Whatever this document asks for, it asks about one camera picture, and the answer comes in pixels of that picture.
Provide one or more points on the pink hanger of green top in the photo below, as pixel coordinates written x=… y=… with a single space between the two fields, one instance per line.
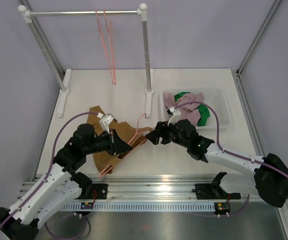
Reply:
x=111 y=47

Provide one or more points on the white plastic basket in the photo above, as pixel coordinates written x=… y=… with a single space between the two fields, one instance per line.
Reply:
x=215 y=97

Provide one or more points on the aluminium frame post right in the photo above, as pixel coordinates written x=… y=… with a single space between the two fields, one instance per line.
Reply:
x=259 y=35

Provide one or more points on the white metal clothes rack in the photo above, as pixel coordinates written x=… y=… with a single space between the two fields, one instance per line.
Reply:
x=64 y=85

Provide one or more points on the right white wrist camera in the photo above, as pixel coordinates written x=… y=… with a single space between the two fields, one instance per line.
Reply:
x=175 y=115

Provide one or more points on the green tank top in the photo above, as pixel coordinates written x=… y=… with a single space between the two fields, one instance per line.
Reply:
x=196 y=113

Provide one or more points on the aluminium frame post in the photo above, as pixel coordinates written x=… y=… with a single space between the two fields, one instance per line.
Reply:
x=46 y=49
x=259 y=35

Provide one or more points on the pink hanger of brown top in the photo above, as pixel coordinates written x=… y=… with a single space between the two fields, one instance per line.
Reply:
x=133 y=137

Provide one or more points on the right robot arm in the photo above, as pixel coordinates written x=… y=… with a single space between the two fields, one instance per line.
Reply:
x=262 y=176

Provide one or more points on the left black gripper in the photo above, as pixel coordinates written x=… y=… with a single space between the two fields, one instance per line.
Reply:
x=117 y=145

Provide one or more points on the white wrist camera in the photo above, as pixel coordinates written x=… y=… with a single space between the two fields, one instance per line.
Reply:
x=105 y=120
x=175 y=115

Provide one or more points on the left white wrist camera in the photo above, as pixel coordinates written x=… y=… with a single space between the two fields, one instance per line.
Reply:
x=105 y=120

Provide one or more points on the white slotted cable duct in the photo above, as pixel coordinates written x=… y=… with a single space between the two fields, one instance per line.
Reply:
x=139 y=207

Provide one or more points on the aluminium frame post left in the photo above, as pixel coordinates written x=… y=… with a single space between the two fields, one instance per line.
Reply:
x=46 y=49

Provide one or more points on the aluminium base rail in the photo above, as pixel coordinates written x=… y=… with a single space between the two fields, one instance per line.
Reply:
x=151 y=188

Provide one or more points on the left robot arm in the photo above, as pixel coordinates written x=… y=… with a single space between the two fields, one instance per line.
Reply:
x=61 y=184

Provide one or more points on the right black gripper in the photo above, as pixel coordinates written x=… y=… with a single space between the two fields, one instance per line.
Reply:
x=154 y=136

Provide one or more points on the pink hanger of mauve top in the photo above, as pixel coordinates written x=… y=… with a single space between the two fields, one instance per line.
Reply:
x=107 y=55

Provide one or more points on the mauve tank top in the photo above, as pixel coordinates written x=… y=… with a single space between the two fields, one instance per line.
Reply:
x=169 y=99

